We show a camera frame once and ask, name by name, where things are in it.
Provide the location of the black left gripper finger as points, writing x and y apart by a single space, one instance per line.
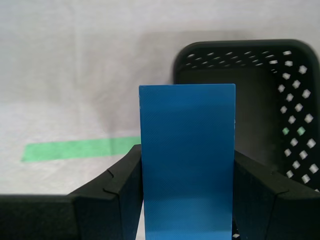
87 215
275 215

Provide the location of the blue rectangular block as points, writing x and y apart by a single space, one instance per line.
187 150

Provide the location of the black perforated plastic basket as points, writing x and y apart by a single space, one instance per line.
250 100

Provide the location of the long green tape strip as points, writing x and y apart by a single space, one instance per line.
75 148

